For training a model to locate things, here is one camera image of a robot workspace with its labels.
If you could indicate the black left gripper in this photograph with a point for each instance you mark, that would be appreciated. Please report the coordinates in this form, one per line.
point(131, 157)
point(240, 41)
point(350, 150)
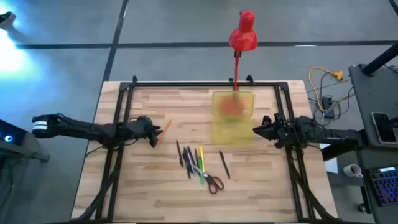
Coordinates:
point(138, 127)

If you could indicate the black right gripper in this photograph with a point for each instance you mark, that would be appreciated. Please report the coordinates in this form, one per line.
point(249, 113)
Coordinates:
point(280, 130)

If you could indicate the yellow translucent supply box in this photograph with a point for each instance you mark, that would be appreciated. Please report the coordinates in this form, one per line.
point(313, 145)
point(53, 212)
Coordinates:
point(233, 133)

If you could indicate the black pen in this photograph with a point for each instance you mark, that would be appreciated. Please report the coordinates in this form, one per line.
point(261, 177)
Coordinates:
point(179, 154)
point(186, 166)
point(224, 165)

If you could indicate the dark blue pen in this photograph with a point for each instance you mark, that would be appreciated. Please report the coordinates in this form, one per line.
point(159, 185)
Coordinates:
point(188, 158)

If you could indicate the purple translucent pen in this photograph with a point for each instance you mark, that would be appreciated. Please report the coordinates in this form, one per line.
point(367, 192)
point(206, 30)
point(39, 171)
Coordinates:
point(192, 157)

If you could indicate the brown translucent pen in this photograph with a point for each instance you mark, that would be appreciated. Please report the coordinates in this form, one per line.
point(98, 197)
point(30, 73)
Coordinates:
point(196, 157)

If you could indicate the yellow pen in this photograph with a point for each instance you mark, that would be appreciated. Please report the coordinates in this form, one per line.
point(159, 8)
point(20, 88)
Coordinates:
point(202, 155)

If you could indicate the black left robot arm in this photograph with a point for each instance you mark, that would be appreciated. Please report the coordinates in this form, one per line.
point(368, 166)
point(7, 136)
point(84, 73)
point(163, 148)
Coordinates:
point(77, 127)

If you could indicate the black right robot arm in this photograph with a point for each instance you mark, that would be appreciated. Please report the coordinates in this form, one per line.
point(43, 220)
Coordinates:
point(335, 135)

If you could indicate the black box with blue light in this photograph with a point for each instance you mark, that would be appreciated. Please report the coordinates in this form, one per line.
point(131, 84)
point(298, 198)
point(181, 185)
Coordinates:
point(9, 137)

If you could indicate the black power adapter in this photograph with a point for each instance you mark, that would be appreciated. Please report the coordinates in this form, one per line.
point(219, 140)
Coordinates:
point(327, 104)

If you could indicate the white paper sheet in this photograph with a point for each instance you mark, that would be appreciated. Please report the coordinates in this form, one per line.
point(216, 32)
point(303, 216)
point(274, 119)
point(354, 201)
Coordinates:
point(331, 163)

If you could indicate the white mug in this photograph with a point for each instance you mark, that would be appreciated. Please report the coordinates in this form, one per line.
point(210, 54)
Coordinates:
point(353, 170)

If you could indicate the red desk lamp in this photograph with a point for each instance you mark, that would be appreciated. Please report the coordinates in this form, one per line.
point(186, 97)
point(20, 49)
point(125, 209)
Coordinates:
point(243, 34)

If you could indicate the grey side desk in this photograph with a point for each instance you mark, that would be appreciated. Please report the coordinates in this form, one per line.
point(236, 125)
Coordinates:
point(367, 99)

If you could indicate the black smartphone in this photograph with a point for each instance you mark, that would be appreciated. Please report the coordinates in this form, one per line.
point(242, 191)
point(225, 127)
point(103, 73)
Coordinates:
point(384, 127)

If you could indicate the black caster wheel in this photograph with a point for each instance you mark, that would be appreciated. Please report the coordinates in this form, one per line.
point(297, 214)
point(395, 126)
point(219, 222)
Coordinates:
point(361, 208)

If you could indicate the grey metal stand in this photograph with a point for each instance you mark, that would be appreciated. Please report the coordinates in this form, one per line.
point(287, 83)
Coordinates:
point(31, 152)

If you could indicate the backlit computer keyboard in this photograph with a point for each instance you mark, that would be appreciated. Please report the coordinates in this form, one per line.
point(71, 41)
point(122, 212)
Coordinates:
point(387, 186)

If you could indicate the black pole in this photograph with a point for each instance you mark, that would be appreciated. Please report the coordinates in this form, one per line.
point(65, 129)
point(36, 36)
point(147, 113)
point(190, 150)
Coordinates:
point(381, 59)

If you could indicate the black aluminium table frame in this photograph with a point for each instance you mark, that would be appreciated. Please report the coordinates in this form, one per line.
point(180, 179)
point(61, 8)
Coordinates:
point(202, 84)

